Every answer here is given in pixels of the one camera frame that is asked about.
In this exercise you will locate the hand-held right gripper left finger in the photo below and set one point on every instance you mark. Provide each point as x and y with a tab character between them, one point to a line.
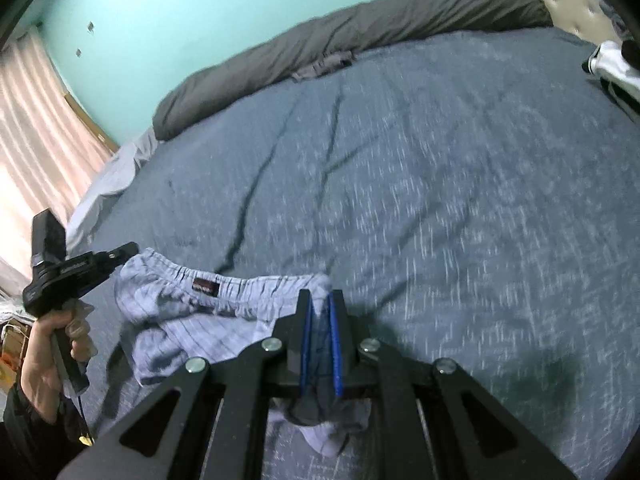
306	340

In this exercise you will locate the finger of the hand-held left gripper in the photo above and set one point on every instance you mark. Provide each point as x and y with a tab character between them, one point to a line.
120	256

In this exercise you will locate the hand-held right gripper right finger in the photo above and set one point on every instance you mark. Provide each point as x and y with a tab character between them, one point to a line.
336	345

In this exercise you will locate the light blue plaid boxer shorts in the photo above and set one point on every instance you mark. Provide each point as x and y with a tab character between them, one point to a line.
165	310

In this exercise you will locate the person's left forearm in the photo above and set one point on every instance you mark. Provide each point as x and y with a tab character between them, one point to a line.
25	440

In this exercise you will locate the person's left hand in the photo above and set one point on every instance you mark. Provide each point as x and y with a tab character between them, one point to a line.
40	360

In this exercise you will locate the floor clutter pile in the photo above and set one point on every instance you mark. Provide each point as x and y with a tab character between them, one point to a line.
10	340

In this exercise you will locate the light grey bed sheet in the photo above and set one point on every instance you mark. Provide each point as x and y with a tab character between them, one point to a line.
110	180

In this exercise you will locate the pink curtain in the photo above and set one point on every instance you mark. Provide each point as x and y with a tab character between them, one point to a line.
40	135

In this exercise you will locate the dark grey rolled duvet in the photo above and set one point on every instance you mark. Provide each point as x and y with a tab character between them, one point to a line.
300	45

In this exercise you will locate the wooden window frame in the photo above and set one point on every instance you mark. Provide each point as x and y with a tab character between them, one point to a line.
95	127

